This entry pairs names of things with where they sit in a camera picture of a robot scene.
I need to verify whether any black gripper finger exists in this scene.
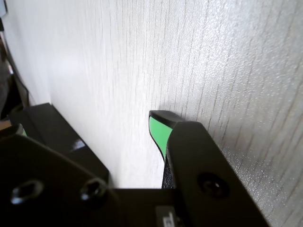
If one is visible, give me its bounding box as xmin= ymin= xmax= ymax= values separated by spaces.
xmin=0 ymin=124 xmax=124 ymax=227
xmin=148 ymin=110 xmax=271 ymax=227

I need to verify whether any black open box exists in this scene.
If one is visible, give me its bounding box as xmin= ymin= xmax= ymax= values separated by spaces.
xmin=23 ymin=103 xmax=110 ymax=189

